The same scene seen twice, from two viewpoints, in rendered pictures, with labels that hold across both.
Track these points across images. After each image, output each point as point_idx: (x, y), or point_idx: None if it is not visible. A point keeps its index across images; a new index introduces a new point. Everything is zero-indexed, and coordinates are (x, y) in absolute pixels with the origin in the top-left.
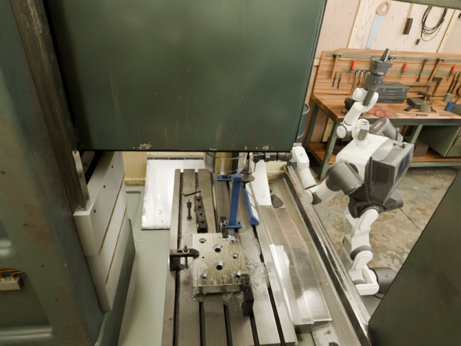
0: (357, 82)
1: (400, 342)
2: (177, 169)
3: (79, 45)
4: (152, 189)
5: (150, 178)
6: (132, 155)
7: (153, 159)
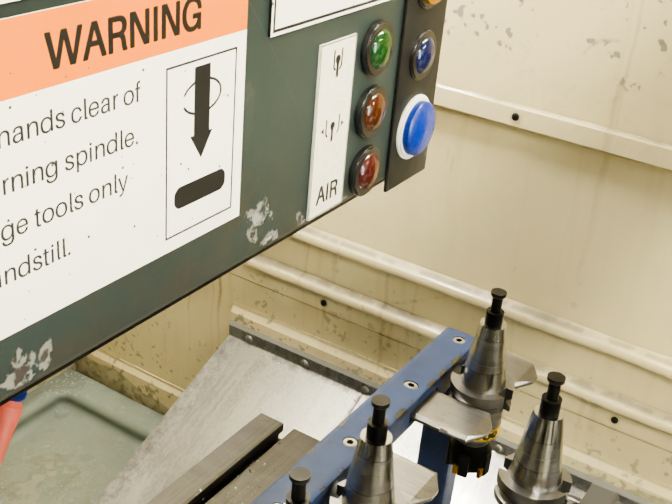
0: None
1: None
2: (267, 419)
3: None
4: (164, 461)
5: (186, 415)
6: (186, 297)
7: (249, 342)
